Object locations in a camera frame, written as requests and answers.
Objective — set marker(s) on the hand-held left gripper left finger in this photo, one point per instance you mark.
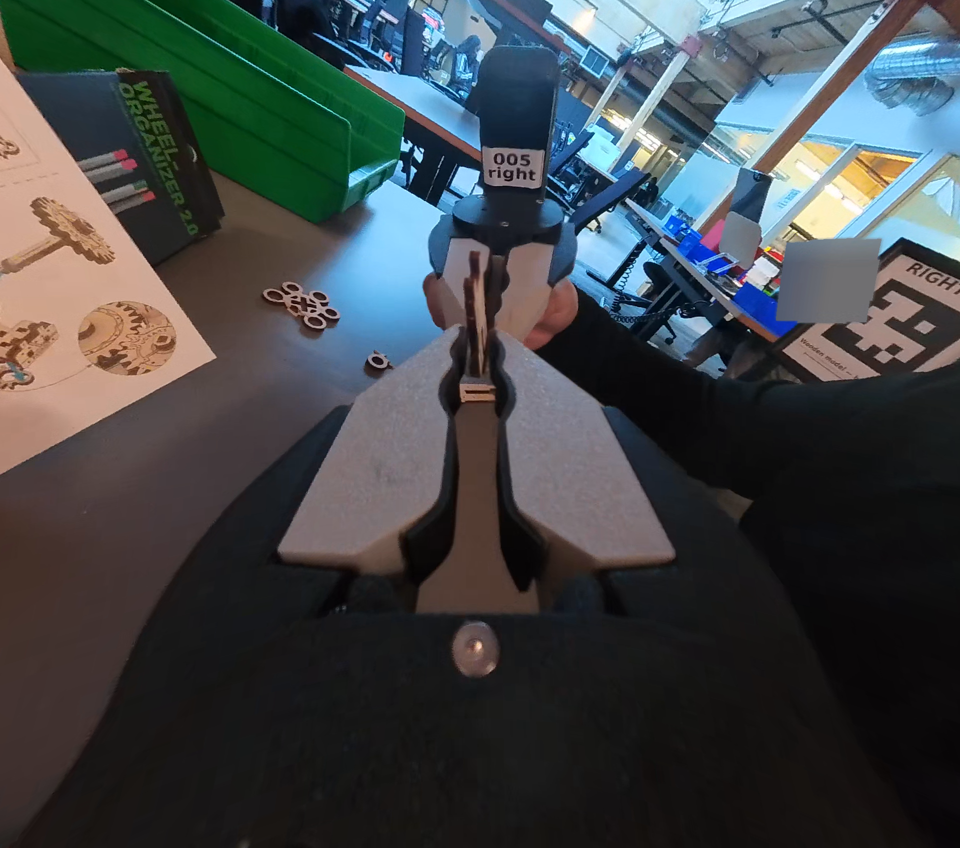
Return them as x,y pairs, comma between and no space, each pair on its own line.
360,480

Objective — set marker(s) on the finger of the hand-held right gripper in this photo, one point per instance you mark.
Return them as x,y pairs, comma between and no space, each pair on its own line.
452,270
529,285

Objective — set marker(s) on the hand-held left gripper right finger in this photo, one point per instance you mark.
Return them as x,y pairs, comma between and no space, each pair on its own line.
585,480

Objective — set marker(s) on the wooden double bar part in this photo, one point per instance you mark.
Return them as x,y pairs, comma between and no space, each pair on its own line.
475,315

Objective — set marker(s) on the small pale slotted wooden part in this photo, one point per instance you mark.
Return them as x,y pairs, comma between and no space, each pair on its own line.
476,392

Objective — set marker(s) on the person's right forearm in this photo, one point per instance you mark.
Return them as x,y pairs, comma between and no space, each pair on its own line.
660,413

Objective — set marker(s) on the black model kit box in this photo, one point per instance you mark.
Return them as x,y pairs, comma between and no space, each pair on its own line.
112,127

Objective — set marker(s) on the person's right hand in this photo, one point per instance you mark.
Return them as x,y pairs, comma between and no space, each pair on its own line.
555,319

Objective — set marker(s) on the wooden-edged desk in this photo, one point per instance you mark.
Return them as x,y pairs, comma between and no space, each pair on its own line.
420,105

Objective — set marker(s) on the white column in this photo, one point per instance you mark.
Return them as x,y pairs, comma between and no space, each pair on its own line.
660,82

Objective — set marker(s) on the white standing desk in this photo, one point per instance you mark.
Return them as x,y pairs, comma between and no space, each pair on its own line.
697,263

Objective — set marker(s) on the blue storage bins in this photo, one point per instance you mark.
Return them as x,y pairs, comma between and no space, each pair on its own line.
754,296

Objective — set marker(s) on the dark grey panel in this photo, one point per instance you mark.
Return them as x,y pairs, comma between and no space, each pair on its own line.
750,191

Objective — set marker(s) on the brown wooden column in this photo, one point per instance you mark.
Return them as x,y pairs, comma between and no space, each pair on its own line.
832,82

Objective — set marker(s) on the green plastic bin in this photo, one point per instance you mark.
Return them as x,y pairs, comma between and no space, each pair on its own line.
187,75

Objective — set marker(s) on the folded instruction sheet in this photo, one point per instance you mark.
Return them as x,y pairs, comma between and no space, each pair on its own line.
90,278

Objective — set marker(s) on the framed black-white marker board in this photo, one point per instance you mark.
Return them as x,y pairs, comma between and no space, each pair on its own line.
900,323

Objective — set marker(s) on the silver air duct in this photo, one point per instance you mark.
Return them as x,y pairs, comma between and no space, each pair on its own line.
915,71

